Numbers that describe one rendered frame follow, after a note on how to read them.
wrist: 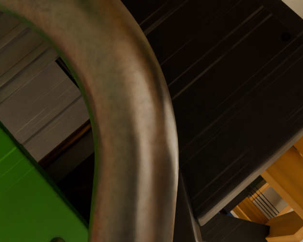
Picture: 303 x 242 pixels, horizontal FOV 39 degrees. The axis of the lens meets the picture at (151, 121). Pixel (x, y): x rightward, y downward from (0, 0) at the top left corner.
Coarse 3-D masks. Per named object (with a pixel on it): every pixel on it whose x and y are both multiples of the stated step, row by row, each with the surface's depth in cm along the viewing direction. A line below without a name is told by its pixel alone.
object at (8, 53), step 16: (0, 16) 29; (0, 32) 29; (16, 32) 29; (32, 32) 29; (0, 48) 29; (16, 48) 29; (32, 48) 29; (48, 48) 29; (0, 64) 29; (16, 64) 29; (32, 64) 29; (48, 64) 30; (0, 80) 29; (16, 80) 29; (0, 96) 29
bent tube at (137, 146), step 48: (0, 0) 15; (48, 0) 14; (96, 0) 14; (96, 48) 14; (144, 48) 14; (96, 96) 14; (144, 96) 14; (96, 144) 14; (144, 144) 14; (96, 192) 14; (144, 192) 14; (96, 240) 14; (144, 240) 14
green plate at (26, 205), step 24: (0, 144) 27; (0, 168) 27; (24, 168) 27; (0, 192) 27; (24, 192) 27; (48, 192) 27; (0, 216) 27; (24, 216) 27; (48, 216) 27; (72, 216) 27; (0, 240) 26; (24, 240) 27; (48, 240) 27; (72, 240) 27
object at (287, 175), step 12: (288, 156) 101; (300, 156) 101; (276, 168) 101; (288, 168) 100; (300, 168) 100; (276, 180) 100; (288, 180) 99; (300, 180) 99; (288, 192) 99; (300, 192) 98; (288, 204) 106; (300, 204) 98; (300, 216) 104
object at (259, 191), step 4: (268, 184) 841; (256, 188) 841; (260, 188) 840; (264, 188) 839; (248, 192) 840; (256, 192) 838; (260, 192) 837; (252, 196) 836; (256, 196) 840; (264, 196) 834; (252, 200) 839; (284, 208) 825; (288, 208) 824; (280, 212) 823; (284, 212) 823; (276, 216) 822
